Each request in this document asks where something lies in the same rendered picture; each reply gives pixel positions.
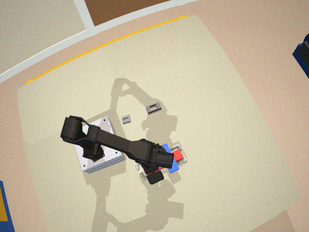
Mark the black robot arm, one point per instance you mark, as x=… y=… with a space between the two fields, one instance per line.
x=142 y=152

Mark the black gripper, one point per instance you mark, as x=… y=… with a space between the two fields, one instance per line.
x=156 y=176

